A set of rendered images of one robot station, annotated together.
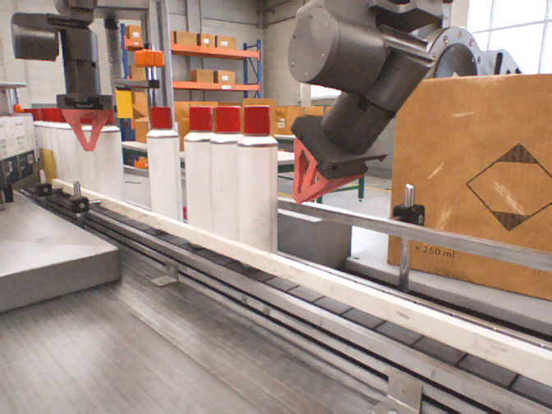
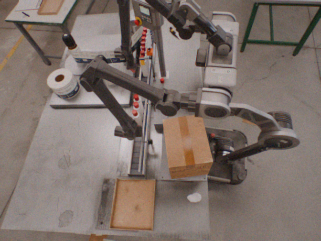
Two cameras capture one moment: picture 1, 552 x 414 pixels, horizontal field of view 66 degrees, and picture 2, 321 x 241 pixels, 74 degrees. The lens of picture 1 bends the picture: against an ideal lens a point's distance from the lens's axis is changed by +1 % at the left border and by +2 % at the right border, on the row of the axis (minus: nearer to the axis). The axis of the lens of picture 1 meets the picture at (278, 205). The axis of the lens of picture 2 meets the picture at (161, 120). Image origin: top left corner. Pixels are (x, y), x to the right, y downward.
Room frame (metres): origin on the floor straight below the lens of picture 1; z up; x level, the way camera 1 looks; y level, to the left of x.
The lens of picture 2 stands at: (0.26, -0.68, 2.24)
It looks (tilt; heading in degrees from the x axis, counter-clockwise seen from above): 61 degrees down; 57
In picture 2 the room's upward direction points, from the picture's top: 12 degrees counter-clockwise
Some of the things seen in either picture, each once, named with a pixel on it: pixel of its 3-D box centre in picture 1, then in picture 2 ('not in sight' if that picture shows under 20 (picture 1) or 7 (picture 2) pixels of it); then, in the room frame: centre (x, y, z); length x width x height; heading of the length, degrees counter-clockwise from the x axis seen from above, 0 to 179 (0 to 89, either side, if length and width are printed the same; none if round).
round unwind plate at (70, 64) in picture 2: not in sight; (81, 61); (0.58, 0.90, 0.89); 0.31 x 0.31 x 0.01
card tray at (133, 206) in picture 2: not in sight; (133, 203); (0.15, -0.34, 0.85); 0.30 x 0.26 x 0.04; 44
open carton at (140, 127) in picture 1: (152, 122); not in sight; (4.16, 1.23, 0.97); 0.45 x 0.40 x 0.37; 127
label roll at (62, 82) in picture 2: not in sight; (64, 83); (0.33, 0.73, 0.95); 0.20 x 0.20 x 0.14
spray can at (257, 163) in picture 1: (257, 187); (137, 118); (0.53, 0.03, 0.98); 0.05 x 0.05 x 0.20
